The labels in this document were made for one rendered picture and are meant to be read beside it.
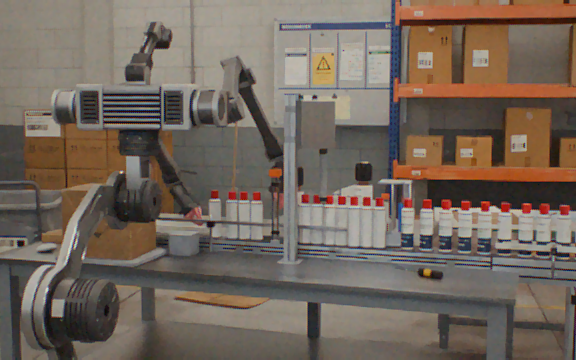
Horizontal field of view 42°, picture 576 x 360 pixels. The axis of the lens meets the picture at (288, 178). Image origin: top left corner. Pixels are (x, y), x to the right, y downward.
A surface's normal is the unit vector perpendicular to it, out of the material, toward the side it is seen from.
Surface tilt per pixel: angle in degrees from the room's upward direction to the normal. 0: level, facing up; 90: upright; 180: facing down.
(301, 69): 91
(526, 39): 90
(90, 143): 89
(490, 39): 89
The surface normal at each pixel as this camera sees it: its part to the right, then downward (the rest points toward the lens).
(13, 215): 0.15, 0.16
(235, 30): -0.18, 0.10
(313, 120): 0.60, 0.08
